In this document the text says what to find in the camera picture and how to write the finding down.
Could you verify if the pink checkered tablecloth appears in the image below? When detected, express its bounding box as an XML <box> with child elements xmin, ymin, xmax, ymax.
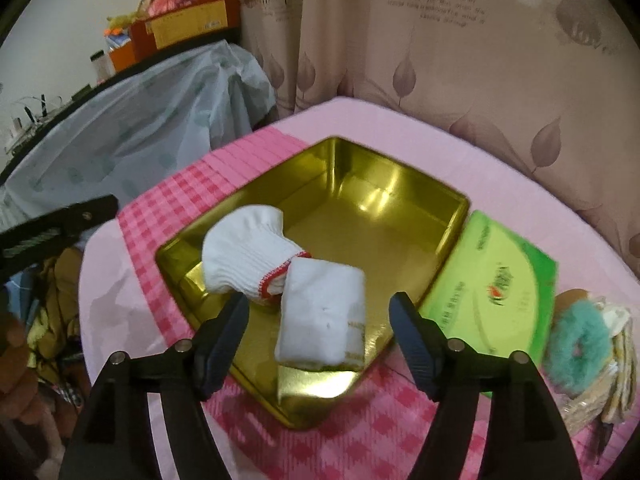
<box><xmin>78</xmin><ymin>98</ymin><xmax>639</xmax><ymax>479</ymax></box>

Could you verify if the beige leaf print curtain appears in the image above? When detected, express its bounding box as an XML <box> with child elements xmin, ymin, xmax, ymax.
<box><xmin>240</xmin><ymin>0</ymin><xmax>639</xmax><ymax>269</ymax></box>

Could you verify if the green tissue pack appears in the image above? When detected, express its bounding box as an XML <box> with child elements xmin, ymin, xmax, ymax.
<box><xmin>416</xmin><ymin>209</ymin><xmax>559</xmax><ymax>399</ymax></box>

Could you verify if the cotton swabs clear bag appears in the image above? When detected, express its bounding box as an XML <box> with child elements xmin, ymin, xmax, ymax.
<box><xmin>559</xmin><ymin>374</ymin><xmax>613</xmax><ymax>437</ymax></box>

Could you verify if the red yellow cardboard box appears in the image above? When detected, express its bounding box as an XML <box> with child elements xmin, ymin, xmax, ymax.
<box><xmin>130</xmin><ymin>0</ymin><xmax>240</xmax><ymax>62</ymax></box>

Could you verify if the white sock with red trim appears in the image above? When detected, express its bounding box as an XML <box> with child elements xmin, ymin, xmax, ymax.
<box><xmin>202</xmin><ymin>205</ymin><xmax>309</xmax><ymax>304</ymax></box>

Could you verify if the yellow striped cloth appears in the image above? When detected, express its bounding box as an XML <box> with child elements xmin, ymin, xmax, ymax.
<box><xmin>601</xmin><ymin>304</ymin><xmax>638</xmax><ymax>424</ymax></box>

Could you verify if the grey plastic cover sheet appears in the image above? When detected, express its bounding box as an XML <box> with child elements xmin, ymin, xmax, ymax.
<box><xmin>1</xmin><ymin>41</ymin><xmax>276</xmax><ymax>230</ymax></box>

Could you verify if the teal fluffy scrunchie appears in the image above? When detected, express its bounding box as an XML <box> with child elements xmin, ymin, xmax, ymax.
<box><xmin>544</xmin><ymin>299</ymin><xmax>612</xmax><ymax>396</ymax></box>

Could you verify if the white bottle on shelf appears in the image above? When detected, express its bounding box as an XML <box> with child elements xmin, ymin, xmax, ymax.
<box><xmin>90</xmin><ymin>50</ymin><xmax>115</xmax><ymax>84</ymax></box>

